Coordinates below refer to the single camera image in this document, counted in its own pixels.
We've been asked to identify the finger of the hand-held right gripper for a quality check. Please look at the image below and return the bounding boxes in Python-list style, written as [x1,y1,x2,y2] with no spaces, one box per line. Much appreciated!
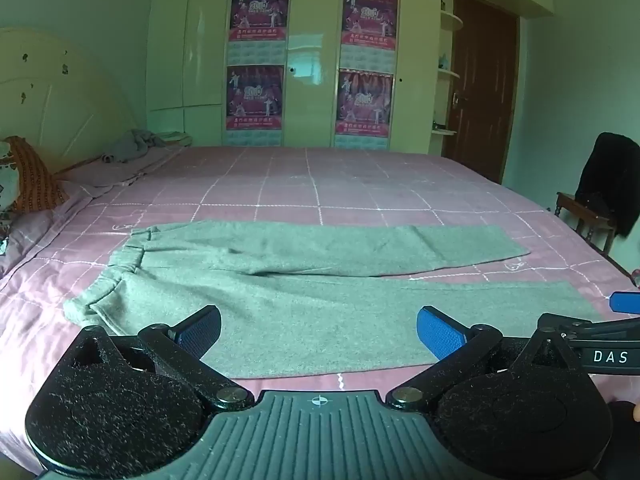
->
[610,291,640,315]

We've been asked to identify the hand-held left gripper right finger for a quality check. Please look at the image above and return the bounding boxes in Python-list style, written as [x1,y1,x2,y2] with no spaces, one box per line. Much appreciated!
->
[386,305,583,411]

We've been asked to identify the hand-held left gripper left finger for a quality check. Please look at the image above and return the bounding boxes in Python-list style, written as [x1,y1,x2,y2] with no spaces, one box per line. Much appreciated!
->
[74,305,255,411]

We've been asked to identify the grey-green pants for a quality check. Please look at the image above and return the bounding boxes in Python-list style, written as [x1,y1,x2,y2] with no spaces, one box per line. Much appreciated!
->
[64,220,608,380]

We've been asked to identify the dark wooden chair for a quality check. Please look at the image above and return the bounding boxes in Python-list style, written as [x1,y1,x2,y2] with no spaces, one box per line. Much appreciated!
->
[554,191,619,257]

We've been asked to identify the black jacket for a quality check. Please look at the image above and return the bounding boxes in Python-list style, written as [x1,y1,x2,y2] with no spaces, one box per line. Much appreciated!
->
[574,132,640,239]

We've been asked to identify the bed with pink checked cover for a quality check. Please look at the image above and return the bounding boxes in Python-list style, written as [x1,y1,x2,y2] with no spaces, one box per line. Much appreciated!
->
[0,145,640,480]

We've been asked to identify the purple pillow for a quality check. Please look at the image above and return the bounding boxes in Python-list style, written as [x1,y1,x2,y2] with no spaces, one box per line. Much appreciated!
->
[54,144,188,188]
[0,180,96,281]

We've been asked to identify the crumpled grey garment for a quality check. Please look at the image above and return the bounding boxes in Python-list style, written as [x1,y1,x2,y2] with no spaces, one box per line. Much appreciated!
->
[100,129,193,163]

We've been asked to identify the orange patterned pillow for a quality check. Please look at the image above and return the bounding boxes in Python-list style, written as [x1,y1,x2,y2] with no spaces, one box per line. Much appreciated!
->
[4,136,68,212]

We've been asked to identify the brown wooden door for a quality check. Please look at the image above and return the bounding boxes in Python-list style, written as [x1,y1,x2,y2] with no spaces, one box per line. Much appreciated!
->
[442,0,519,184]

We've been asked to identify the cream corner shelf unit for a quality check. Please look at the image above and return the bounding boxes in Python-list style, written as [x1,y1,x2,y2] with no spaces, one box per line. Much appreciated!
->
[430,2,465,137]

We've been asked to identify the cream curved headboard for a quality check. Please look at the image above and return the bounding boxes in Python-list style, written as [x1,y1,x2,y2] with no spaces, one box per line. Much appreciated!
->
[0,27,147,176]

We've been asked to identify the cream glossy wardrobe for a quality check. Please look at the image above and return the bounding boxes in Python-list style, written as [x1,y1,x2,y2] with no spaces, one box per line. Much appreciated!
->
[145,0,557,152]

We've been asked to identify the purple wall poster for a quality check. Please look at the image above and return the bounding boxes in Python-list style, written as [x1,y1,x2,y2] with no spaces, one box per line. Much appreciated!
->
[339,0,400,69]
[228,0,292,64]
[225,64,285,147]
[333,69,394,150]

